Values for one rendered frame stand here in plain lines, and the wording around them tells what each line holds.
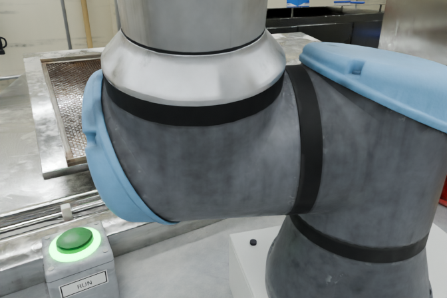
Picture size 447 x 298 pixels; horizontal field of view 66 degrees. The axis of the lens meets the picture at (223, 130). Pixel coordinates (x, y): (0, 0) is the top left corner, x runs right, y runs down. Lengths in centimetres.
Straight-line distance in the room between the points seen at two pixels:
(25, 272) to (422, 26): 115
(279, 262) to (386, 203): 12
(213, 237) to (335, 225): 30
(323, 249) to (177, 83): 18
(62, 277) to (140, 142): 25
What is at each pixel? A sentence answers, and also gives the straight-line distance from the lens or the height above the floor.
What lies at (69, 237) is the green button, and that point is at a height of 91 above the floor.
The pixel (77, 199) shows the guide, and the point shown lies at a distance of 61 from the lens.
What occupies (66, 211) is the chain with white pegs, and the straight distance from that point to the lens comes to 58.
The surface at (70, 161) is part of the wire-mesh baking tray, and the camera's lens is 65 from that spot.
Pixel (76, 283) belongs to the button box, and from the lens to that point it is 44.
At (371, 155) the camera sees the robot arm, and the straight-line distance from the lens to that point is 24.
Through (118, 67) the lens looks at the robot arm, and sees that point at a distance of 20.
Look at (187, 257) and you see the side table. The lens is 52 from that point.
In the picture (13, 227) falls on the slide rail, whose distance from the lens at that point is 60.
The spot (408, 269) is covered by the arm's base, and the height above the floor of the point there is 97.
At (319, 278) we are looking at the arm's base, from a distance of 31.
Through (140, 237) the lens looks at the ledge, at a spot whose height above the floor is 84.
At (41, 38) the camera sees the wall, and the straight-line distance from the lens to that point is 423.
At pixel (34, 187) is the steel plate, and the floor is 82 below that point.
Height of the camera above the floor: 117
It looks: 23 degrees down
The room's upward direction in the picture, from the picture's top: straight up
